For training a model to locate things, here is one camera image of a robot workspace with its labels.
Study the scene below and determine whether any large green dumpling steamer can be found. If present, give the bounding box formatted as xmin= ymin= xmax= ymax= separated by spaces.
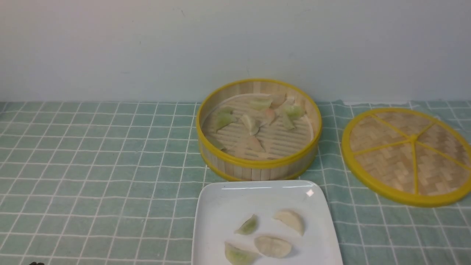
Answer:
xmin=213 ymin=112 xmax=237 ymax=132

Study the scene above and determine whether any green dumpling slim steamer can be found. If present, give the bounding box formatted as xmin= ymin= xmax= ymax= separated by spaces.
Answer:
xmin=281 ymin=112 xmax=295 ymax=131

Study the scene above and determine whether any white square plate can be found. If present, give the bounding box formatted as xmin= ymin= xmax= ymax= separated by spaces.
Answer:
xmin=191 ymin=180 xmax=343 ymax=265

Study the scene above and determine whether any green dumpling on plate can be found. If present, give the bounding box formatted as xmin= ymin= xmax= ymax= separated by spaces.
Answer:
xmin=234 ymin=214 xmax=259 ymax=235

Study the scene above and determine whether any white dumpling upper right plate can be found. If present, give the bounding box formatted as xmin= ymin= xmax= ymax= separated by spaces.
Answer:
xmin=273 ymin=209 xmax=305 ymax=236

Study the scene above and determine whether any white dumpling plate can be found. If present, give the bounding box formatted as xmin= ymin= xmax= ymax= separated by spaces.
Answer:
xmin=273 ymin=209 xmax=305 ymax=236
xmin=254 ymin=236 xmax=293 ymax=259

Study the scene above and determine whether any white dumpling centre plate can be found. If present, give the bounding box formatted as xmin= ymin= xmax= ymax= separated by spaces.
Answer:
xmin=254 ymin=236 xmax=293 ymax=259

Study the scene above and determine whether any green dumpling plate bottom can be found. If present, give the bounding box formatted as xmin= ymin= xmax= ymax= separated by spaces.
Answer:
xmin=225 ymin=242 xmax=260 ymax=265

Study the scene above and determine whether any pale dumpling centre steamer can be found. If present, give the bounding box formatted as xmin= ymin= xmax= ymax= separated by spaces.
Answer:
xmin=240 ymin=114 xmax=260 ymax=136

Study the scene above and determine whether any yellow rimmed bamboo steamer basket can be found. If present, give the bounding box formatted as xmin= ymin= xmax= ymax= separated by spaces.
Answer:
xmin=196 ymin=79 xmax=322 ymax=181

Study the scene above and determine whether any pale green dumpling top steamer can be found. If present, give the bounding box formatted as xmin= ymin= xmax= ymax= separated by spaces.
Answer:
xmin=249 ymin=97 xmax=273 ymax=111

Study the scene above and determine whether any pink dumpling centre steamer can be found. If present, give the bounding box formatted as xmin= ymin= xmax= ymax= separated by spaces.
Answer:
xmin=260 ymin=108 xmax=276 ymax=127

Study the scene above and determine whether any green dumpling right steamer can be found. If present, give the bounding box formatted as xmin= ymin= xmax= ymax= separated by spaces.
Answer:
xmin=283 ymin=104 xmax=305 ymax=120

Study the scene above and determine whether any white dumpling top right steamer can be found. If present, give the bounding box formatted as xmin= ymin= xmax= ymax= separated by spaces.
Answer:
xmin=284 ymin=97 xmax=295 ymax=105

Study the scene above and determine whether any green checkered tablecloth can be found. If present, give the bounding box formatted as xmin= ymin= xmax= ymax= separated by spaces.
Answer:
xmin=0 ymin=101 xmax=471 ymax=265

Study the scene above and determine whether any yellow rimmed bamboo steamer lid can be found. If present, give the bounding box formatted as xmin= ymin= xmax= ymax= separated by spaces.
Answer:
xmin=341 ymin=108 xmax=471 ymax=207

